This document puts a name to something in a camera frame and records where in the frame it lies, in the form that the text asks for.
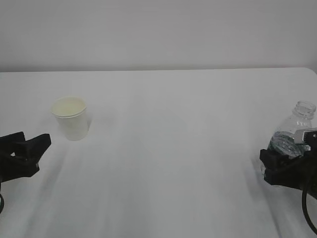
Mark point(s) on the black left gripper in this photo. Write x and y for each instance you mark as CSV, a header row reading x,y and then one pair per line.
x,y
25,162

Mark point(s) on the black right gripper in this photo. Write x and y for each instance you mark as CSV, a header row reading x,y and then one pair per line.
x,y
299,173

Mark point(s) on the clear green-label water bottle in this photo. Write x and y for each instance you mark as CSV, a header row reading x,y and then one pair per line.
x,y
282,140

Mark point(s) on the white paper cup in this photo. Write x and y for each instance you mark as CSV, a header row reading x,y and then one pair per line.
x,y
70,114

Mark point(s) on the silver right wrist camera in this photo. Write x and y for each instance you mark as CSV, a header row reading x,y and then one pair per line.
x,y
305,136

